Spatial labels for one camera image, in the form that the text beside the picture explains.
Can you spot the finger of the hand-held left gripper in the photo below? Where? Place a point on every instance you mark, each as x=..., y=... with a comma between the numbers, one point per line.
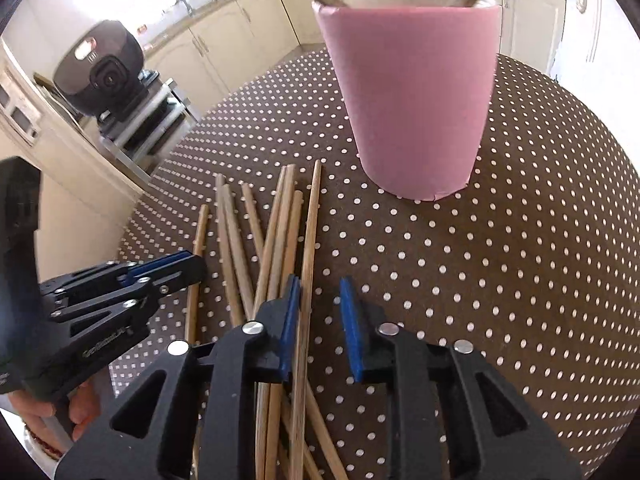
x=115, y=332
x=165, y=265

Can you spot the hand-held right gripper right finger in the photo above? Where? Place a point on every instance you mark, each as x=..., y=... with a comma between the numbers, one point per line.
x=351, y=332

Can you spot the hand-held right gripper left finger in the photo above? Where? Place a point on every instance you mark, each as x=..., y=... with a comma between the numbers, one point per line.
x=289, y=327

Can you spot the pile of wooden chopsticks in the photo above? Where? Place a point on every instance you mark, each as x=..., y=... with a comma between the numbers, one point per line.
x=272, y=255

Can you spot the pink cup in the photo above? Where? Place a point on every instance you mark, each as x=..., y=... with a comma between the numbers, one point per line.
x=415, y=100

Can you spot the person's left hand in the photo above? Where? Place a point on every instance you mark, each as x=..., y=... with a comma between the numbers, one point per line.
x=84, y=404

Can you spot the cream sideboard cabinet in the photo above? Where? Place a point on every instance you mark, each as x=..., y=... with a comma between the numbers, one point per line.
x=65, y=180

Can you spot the metal shelf rack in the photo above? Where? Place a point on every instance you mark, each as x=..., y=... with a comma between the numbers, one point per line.
x=150, y=120

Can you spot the brown polka dot tablecloth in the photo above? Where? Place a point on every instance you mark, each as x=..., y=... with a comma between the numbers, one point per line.
x=500, y=270

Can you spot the cream lower kitchen cabinets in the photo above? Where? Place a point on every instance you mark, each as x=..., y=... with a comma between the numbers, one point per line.
x=240, y=25

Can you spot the chrome kitchen faucet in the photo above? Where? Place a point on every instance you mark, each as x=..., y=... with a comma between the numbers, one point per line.
x=181, y=0

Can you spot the white panel door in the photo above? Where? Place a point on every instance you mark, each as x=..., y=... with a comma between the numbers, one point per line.
x=595, y=25

